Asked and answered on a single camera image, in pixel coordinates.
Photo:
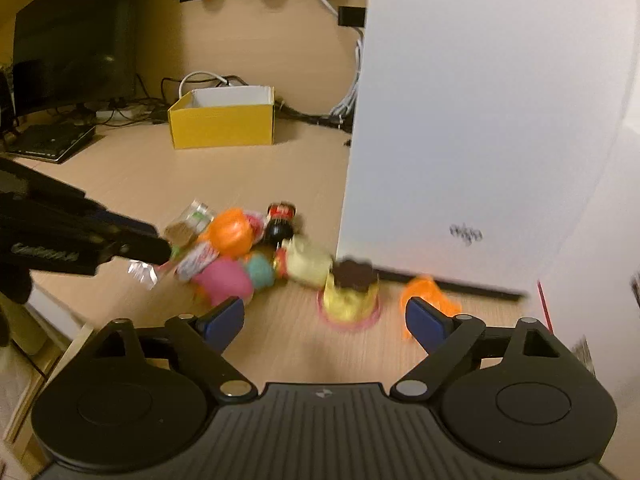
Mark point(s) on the yellow cardboard box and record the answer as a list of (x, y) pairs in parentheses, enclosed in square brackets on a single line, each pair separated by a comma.
[(222, 122)]

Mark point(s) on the teal toy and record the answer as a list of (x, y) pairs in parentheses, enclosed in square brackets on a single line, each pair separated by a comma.
[(260, 270)]

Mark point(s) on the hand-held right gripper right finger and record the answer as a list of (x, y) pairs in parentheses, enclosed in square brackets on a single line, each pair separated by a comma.
[(425, 320)]

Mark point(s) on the white power strip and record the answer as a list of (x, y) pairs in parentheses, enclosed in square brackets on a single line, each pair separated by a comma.
[(122, 114)]

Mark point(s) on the small cola bottle toy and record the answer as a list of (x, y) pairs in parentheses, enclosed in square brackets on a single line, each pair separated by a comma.
[(280, 222)]

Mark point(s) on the black wall adapter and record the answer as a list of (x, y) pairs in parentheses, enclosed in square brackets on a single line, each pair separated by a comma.
[(351, 16)]

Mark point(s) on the toy cake with chocolate top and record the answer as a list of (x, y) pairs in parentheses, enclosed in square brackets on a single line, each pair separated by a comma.
[(350, 295)]

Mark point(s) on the black keyboard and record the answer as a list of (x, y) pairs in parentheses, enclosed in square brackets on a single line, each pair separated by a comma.
[(50, 140)]

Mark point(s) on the yellow pink toy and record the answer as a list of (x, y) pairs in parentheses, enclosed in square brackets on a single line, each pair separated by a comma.
[(307, 260)]

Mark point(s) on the white computer case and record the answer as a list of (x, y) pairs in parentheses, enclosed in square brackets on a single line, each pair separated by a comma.
[(475, 110)]

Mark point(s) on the black monitor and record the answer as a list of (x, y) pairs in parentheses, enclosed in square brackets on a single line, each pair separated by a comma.
[(75, 35)]

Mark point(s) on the orange ball toy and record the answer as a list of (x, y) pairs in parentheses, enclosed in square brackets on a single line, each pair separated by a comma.
[(229, 230)]

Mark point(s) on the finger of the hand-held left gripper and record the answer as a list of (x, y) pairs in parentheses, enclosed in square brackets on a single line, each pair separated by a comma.
[(140, 249), (127, 224)]

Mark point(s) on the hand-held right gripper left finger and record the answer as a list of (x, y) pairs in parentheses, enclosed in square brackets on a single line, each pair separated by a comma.
[(225, 317)]

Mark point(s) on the white red candy packet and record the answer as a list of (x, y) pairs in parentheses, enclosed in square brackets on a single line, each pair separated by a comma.
[(197, 260)]

